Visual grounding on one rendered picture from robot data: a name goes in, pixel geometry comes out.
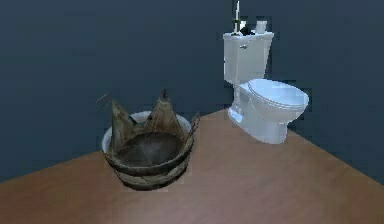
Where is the white toilet paper roll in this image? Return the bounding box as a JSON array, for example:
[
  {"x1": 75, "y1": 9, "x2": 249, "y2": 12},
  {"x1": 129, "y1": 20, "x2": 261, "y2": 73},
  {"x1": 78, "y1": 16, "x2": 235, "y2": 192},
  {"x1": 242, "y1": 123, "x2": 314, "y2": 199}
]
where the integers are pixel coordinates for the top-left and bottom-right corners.
[{"x1": 255, "y1": 20, "x2": 268, "y2": 35}]

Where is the small black object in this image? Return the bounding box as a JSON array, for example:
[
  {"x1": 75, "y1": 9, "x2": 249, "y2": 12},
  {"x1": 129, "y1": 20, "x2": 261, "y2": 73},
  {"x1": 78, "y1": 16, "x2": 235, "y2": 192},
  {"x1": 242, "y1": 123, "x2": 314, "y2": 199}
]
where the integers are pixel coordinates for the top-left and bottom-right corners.
[{"x1": 239, "y1": 20, "x2": 256, "y2": 36}]

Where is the brown wooden tapered drum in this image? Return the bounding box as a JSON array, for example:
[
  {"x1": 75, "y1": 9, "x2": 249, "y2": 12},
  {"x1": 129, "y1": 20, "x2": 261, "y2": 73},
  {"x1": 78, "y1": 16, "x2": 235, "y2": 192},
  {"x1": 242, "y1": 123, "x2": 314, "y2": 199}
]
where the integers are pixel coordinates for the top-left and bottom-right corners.
[{"x1": 96, "y1": 88, "x2": 201, "y2": 192}]

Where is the white candle on dark holder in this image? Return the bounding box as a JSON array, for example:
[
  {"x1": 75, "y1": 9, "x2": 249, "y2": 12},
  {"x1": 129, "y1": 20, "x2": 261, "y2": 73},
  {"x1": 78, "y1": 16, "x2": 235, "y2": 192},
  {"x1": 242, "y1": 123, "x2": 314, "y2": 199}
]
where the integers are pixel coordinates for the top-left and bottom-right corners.
[{"x1": 231, "y1": 0, "x2": 244, "y2": 36}]

